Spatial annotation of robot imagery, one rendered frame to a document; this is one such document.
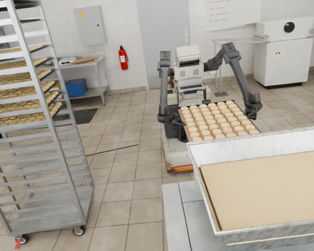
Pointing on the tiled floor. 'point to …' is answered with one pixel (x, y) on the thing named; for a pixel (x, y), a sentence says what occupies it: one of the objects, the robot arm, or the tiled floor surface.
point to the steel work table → (86, 65)
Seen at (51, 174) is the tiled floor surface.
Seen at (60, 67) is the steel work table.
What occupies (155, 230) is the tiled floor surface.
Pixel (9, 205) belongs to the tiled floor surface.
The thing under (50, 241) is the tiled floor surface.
